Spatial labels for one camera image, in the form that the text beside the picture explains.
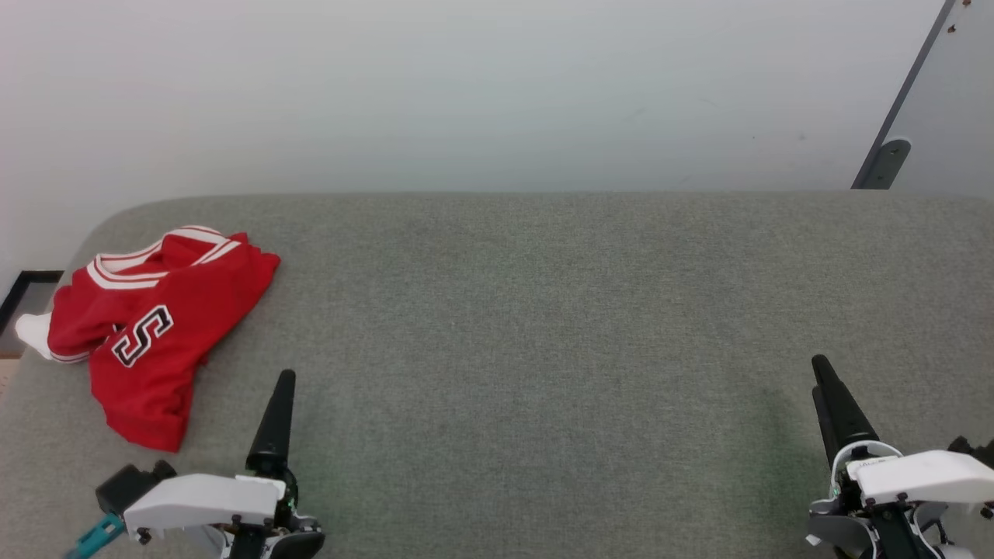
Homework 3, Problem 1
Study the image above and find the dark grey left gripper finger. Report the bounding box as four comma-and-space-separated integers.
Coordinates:
246, 370, 297, 477

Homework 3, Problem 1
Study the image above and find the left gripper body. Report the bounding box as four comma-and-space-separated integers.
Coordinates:
206, 464, 325, 559

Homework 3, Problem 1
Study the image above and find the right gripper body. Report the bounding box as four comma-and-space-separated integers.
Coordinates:
808, 441, 981, 559

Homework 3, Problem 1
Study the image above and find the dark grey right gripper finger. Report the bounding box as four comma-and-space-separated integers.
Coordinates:
811, 387, 838, 471
812, 355, 879, 464

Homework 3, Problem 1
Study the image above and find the red and white sports jersey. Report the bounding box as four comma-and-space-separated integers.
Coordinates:
16, 225, 282, 453

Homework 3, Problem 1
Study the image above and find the black cable with teal connector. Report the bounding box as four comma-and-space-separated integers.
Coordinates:
64, 512, 127, 559

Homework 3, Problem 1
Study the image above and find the black frame edge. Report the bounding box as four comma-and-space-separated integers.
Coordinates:
0, 269, 65, 337

